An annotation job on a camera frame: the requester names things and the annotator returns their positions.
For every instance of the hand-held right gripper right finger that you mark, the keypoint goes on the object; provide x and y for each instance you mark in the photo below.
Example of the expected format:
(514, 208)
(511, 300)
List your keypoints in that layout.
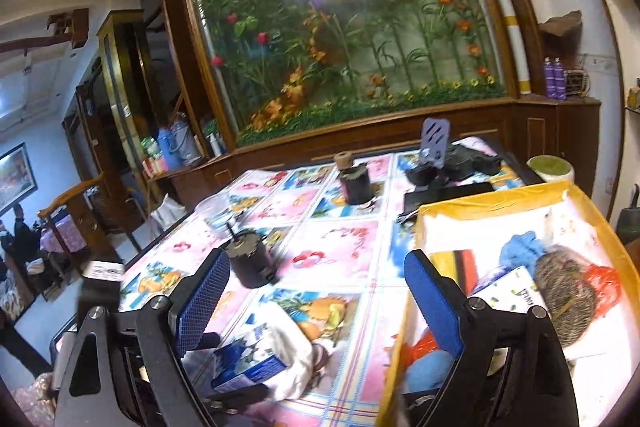
(432, 307)

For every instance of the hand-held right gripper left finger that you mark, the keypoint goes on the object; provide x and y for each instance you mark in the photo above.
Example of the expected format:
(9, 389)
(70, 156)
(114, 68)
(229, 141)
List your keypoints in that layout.
(200, 302)

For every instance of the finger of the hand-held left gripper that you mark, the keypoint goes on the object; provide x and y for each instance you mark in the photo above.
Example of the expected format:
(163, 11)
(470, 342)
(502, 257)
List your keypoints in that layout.
(240, 394)

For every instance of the blue tissue pack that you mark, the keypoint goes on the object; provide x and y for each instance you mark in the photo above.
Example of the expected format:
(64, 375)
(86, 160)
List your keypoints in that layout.
(250, 364)

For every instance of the yellow taped cardboard box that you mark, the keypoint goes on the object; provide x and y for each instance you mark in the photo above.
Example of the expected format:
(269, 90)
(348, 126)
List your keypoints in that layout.
(500, 199)

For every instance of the brown steel wool scrubber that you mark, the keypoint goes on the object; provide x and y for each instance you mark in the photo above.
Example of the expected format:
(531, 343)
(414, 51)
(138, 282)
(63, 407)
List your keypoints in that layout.
(565, 297)

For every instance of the orange mesh scrubber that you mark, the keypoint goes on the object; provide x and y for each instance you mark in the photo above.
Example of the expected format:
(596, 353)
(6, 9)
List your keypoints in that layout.
(607, 289)

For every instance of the black yellow red strips pack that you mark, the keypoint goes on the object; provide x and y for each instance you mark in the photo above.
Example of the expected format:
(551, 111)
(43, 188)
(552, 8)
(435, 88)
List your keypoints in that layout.
(457, 264)

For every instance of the black cylinder with shaft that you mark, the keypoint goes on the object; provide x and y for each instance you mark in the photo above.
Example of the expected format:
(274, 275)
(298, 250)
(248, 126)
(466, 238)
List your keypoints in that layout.
(250, 262)

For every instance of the wooden chair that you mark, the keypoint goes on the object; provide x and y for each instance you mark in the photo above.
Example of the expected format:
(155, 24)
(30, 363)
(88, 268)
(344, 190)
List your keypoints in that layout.
(75, 207)

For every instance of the clear plastic cup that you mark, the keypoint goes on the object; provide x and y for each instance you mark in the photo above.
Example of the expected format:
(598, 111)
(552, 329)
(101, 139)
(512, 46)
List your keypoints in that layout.
(215, 212)

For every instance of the white plastic bag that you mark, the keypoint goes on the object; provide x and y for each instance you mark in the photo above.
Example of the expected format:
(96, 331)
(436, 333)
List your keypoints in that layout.
(167, 212)

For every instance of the blue knit cloth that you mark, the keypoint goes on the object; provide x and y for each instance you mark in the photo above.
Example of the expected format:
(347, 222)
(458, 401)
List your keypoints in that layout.
(520, 249)

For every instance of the black phone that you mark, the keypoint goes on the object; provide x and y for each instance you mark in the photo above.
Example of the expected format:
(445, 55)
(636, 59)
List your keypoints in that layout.
(445, 197)

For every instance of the fruit print tablecloth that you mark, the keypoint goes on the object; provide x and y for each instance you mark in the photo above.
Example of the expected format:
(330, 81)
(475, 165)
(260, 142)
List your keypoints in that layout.
(330, 242)

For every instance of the black jar with cork lid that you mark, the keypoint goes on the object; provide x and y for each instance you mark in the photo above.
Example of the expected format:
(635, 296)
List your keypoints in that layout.
(357, 187)

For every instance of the black stapler tool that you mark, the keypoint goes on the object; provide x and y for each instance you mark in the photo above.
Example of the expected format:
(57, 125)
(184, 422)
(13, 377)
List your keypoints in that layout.
(470, 162)

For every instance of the blue thermos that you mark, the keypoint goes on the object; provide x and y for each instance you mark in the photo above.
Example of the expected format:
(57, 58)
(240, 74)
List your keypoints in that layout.
(167, 149)

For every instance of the small white bottle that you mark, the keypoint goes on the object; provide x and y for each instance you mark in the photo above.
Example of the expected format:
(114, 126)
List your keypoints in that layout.
(216, 146)

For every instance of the grey thermos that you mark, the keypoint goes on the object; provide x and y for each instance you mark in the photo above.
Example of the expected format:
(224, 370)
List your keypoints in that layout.
(186, 142)

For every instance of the wooden display cabinet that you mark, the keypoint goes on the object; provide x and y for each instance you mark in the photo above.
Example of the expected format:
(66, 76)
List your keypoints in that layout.
(125, 107)

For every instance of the green round stool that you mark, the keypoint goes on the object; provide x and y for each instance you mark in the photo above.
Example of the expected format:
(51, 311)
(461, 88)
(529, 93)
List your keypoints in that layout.
(550, 167)

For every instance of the dark green jug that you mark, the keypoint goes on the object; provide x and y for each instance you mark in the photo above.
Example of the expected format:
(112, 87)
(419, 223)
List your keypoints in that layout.
(631, 217)

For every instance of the purple bottle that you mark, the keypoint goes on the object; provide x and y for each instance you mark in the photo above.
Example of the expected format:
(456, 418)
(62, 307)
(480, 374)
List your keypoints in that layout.
(549, 79)
(560, 80)

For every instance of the wicker basket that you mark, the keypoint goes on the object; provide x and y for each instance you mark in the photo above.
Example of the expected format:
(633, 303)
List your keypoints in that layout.
(577, 82)

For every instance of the flower and bamboo mural panel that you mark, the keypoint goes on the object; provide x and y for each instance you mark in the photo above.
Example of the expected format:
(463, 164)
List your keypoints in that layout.
(325, 57)

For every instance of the framed wall picture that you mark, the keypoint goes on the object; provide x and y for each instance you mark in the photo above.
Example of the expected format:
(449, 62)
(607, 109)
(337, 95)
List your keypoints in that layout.
(15, 177)

